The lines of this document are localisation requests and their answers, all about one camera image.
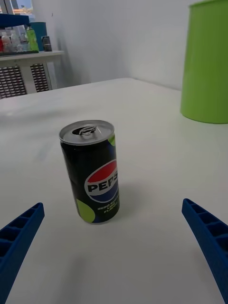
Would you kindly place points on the yellow-green plastic bin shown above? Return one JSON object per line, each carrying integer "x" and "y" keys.
{"x": 206, "y": 66}

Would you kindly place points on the black drink can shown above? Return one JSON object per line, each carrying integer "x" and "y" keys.
{"x": 95, "y": 178}

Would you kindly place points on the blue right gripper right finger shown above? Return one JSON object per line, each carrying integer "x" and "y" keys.
{"x": 211, "y": 237}

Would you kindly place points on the green plastic bottle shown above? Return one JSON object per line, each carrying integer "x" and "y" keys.
{"x": 32, "y": 40}

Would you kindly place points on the teal container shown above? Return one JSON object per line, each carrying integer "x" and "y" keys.
{"x": 40, "y": 29}

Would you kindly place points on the white cabinet with grilles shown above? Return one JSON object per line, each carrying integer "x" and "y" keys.
{"x": 26, "y": 61}

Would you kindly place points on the blue crate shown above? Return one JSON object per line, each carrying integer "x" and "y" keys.
{"x": 13, "y": 20}

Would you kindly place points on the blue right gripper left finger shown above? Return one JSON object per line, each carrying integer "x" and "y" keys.
{"x": 16, "y": 240}

